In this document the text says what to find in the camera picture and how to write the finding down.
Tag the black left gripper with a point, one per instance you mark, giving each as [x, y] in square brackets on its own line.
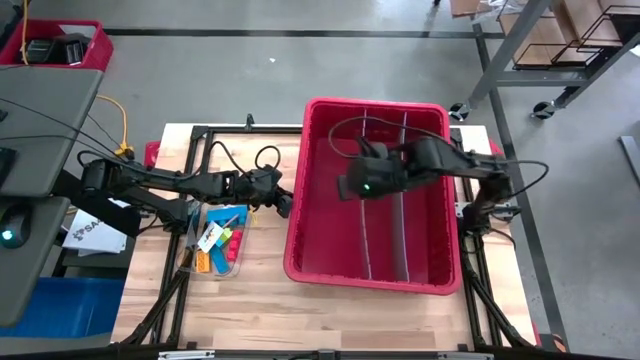
[257, 186]

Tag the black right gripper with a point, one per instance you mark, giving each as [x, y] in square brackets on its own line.
[380, 176]

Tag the large red plastic bin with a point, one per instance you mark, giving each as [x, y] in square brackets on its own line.
[330, 225]

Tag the grey plastic divider panel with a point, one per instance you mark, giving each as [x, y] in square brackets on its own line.
[399, 235]
[367, 250]

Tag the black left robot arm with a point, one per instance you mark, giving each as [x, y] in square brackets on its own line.
[160, 176]

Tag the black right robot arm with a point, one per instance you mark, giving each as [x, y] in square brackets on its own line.
[465, 162]

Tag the thin grey stick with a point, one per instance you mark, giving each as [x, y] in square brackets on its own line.
[231, 221]

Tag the wide blue toy block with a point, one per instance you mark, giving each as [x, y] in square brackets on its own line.
[227, 215]

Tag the red studded toy block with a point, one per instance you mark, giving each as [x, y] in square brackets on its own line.
[235, 245]

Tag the green toy block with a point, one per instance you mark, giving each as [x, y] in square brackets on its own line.
[225, 236]

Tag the clear plastic tray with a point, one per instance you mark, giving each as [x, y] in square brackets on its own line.
[240, 267]

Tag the white printed card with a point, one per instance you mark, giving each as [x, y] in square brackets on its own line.
[210, 237]

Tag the long blue toy block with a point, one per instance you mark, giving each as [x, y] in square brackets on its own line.
[220, 261]

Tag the orange toy block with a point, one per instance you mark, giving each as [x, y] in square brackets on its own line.
[202, 262]

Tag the black cart caster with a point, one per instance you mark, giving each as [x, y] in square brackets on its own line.
[542, 110]
[459, 112]

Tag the red table clamp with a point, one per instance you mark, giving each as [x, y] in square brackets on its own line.
[151, 155]
[496, 149]

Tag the black floor tape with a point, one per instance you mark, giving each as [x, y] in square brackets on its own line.
[275, 33]
[540, 260]

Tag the black support bar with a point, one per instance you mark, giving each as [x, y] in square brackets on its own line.
[95, 202]

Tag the white printed paper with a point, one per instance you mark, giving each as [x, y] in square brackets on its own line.
[95, 237]

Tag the cardboard box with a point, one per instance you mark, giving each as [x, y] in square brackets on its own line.
[467, 6]

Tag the red plastic basket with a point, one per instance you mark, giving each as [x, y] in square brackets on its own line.
[102, 50]

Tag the wooden cart boards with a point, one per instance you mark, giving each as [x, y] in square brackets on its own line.
[537, 35]

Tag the grey desk panel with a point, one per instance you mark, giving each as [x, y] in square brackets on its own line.
[50, 125]
[35, 270]

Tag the blue plastic crate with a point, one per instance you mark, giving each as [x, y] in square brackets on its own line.
[60, 305]

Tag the white paper sheet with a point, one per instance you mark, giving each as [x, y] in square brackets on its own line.
[77, 30]

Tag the black computer mouse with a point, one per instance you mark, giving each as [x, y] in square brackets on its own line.
[14, 227]

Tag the black devices in basket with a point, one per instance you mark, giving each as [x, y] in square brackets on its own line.
[57, 50]

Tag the grey metal bar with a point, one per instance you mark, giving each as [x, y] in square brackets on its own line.
[631, 160]

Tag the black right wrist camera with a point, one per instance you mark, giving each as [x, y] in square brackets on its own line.
[374, 149]

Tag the black aluminium rig frame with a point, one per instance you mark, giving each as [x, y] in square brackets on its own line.
[225, 129]

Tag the grey metal cart frame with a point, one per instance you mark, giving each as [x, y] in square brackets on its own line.
[510, 45]

